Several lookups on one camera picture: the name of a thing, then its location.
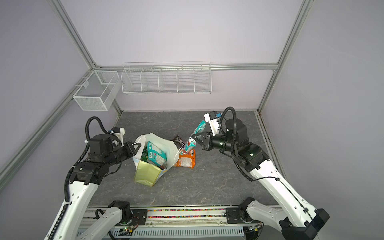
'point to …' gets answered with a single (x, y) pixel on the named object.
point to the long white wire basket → (167, 77)
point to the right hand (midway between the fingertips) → (192, 136)
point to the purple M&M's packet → (179, 142)
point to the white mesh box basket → (98, 91)
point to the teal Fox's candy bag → (155, 157)
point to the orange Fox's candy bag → (187, 160)
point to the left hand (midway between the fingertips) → (141, 145)
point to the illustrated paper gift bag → (145, 173)
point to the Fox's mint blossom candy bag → (191, 143)
